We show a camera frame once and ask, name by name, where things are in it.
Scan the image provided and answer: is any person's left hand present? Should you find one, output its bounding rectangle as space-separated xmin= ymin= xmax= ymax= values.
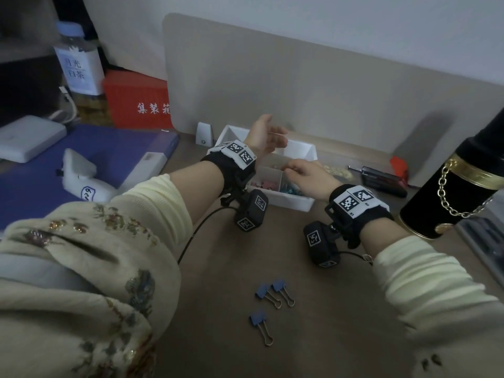
xmin=245 ymin=113 xmax=289 ymax=156

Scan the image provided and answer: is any person's right hand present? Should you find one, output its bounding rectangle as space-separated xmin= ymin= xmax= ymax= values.
xmin=282 ymin=159 xmax=342 ymax=203

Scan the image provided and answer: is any white compartment organizer tray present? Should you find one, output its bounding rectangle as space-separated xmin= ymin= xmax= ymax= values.
xmin=204 ymin=124 xmax=319 ymax=212

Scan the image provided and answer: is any blue binder clip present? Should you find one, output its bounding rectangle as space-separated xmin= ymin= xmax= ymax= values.
xmin=255 ymin=286 xmax=283 ymax=310
xmin=248 ymin=312 xmax=276 ymax=348
xmin=271 ymin=279 xmax=297 ymax=308

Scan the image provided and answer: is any person's left forearm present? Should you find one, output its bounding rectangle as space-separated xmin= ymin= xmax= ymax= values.
xmin=0 ymin=160 xmax=226 ymax=378

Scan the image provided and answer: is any person's right forearm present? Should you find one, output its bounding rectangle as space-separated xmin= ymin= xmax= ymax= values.
xmin=356 ymin=218 xmax=504 ymax=378

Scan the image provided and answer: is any flat gold strip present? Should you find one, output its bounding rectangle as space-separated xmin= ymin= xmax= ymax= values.
xmin=322 ymin=165 xmax=354 ymax=180

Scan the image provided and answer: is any small white stand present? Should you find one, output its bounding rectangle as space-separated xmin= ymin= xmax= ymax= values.
xmin=195 ymin=121 xmax=214 ymax=148

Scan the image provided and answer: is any black screwdriver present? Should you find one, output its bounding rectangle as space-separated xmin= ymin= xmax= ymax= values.
xmin=348 ymin=165 xmax=408 ymax=199

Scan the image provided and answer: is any beige desk divider panel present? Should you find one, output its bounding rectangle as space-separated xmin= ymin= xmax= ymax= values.
xmin=162 ymin=13 xmax=504 ymax=188

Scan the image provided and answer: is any small red object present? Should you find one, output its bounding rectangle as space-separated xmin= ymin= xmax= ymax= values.
xmin=390 ymin=156 xmax=410 ymax=182

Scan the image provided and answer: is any orange ribbed box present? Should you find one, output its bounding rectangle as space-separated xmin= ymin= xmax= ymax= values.
xmin=103 ymin=70 xmax=172 ymax=130

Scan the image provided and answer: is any clear plastic case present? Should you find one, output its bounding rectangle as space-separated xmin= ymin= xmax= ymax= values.
xmin=456 ymin=200 xmax=504 ymax=289

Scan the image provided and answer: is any white handheld controller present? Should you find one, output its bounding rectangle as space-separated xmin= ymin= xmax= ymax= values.
xmin=56 ymin=148 xmax=118 ymax=204

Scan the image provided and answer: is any tea bottle with blue cap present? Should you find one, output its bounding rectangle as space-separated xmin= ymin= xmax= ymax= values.
xmin=53 ymin=21 xmax=106 ymax=127

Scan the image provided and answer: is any white flat adapter box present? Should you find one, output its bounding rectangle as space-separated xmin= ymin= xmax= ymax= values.
xmin=0 ymin=115 xmax=68 ymax=164

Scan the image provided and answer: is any blue document folder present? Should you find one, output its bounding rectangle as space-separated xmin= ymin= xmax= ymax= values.
xmin=0 ymin=123 xmax=181 ymax=234

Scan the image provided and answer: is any grey shelf unit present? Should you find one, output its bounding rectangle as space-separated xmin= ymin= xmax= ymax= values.
xmin=0 ymin=0 xmax=65 ymax=127

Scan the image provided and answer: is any black right wrist strap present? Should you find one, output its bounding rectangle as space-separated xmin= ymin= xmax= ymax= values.
xmin=324 ymin=184 xmax=395 ymax=250

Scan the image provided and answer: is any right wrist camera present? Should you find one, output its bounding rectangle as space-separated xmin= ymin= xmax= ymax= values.
xmin=303 ymin=220 xmax=340 ymax=268

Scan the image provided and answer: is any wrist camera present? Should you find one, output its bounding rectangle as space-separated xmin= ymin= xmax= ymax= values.
xmin=235 ymin=188 xmax=270 ymax=233
xmin=303 ymin=220 xmax=340 ymax=268

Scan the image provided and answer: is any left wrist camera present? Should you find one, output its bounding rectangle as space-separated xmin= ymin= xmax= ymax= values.
xmin=235 ymin=188 xmax=270 ymax=233

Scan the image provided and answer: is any black right camera cable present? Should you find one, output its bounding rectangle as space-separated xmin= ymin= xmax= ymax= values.
xmin=338 ymin=250 xmax=374 ymax=267

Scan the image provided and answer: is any black camera cable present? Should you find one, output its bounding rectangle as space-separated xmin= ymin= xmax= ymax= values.
xmin=177 ymin=206 xmax=238 ymax=267
xmin=338 ymin=250 xmax=374 ymax=267

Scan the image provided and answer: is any black left camera cable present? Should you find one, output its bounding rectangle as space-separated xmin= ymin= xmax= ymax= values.
xmin=177 ymin=206 xmax=238 ymax=267

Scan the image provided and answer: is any black thermos with gold chain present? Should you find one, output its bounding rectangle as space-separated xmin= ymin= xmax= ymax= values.
xmin=397 ymin=110 xmax=504 ymax=240

